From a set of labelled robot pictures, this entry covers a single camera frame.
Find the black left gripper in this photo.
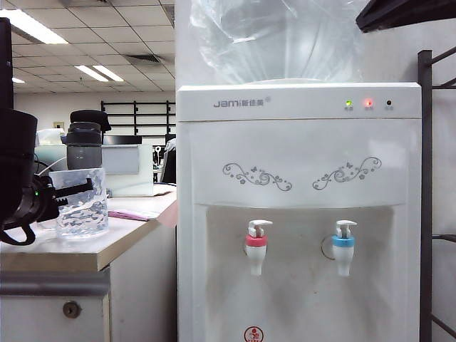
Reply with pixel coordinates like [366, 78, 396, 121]
[0, 174, 94, 231]

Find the clear plastic mug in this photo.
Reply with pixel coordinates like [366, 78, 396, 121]
[48, 167, 109, 239]

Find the white frosted desk partition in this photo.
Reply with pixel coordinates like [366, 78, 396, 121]
[101, 144, 155, 197]

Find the red hot water tap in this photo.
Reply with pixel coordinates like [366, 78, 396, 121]
[244, 219, 274, 277]

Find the white water dispenser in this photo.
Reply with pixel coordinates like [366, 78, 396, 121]
[176, 82, 423, 342]

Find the clear water jug in plastic bag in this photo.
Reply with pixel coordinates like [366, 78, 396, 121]
[188, 0, 366, 86]

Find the blue cold water tap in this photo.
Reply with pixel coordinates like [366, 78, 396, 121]
[331, 219, 358, 278]

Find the grey thermos with black lid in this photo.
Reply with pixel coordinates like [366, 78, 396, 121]
[61, 109, 112, 171]

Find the white plastic bag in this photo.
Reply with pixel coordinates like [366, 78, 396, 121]
[35, 128, 67, 145]

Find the pink paper booklet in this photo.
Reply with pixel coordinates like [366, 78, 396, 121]
[107, 209, 161, 222]

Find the black bar on partition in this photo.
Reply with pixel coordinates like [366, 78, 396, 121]
[102, 135, 143, 146]

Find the dark office chair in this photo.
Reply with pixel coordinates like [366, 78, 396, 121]
[160, 137, 178, 185]

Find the round metal drawer lock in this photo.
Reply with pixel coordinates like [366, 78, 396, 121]
[62, 301, 82, 318]

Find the black computer monitor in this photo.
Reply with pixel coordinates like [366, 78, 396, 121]
[0, 17, 14, 111]

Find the ceiling air vent grille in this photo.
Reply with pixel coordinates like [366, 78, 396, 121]
[125, 53, 160, 65]

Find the dark metal shelf rack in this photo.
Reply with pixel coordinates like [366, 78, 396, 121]
[417, 46, 456, 342]

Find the thin desk cable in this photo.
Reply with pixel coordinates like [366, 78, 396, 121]
[33, 156, 68, 178]

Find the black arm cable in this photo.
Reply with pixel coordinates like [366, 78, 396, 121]
[0, 222, 36, 246]

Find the black wall rack frame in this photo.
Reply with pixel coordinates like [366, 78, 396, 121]
[100, 100, 177, 136]

